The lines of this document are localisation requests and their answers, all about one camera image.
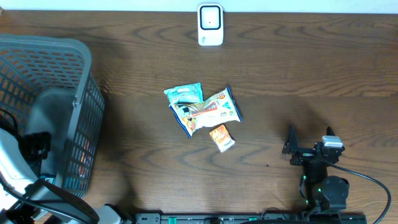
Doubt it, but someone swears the white barcode scanner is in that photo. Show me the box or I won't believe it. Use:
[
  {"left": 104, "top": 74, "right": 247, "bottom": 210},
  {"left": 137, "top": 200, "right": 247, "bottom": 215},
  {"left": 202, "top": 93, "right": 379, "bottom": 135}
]
[{"left": 197, "top": 3, "right": 224, "bottom": 46}]

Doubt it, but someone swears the cream snack bag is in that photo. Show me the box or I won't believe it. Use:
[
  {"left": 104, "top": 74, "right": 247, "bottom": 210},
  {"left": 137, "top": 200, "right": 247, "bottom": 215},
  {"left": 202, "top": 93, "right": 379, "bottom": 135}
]
[{"left": 169, "top": 86, "right": 243, "bottom": 138}]

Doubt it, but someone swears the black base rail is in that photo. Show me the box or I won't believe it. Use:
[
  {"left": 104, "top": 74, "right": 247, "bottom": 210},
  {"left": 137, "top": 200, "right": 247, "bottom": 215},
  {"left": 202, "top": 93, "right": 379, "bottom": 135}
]
[{"left": 93, "top": 203, "right": 368, "bottom": 224}]

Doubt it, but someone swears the grey plastic shopping basket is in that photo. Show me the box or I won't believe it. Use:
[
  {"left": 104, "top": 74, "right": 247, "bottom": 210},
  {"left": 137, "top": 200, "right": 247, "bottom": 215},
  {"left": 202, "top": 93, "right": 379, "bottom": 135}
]
[{"left": 1, "top": 34, "right": 104, "bottom": 194}]

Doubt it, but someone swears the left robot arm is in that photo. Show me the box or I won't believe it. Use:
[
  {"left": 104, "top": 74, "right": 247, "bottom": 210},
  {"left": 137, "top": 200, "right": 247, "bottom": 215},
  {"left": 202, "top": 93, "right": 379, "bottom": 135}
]
[{"left": 1, "top": 113, "right": 100, "bottom": 223}]

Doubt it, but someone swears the light green wet wipes pack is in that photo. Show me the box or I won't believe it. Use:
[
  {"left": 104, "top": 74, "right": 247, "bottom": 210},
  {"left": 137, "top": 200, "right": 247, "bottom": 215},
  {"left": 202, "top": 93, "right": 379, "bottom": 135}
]
[{"left": 164, "top": 83, "right": 203, "bottom": 104}]

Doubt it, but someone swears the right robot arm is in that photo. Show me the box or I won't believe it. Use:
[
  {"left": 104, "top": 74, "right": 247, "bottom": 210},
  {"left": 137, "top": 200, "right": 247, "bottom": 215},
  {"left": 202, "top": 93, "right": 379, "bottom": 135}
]
[{"left": 282, "top": 125, "right": 349, "bottom": 216}]

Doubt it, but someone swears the small orange snack packet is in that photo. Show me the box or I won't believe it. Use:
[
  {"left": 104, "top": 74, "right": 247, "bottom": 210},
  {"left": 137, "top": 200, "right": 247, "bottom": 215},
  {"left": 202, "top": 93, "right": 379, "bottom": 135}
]
[{"left": 210, "top": 124, "right": 236, "bottom": 153}]

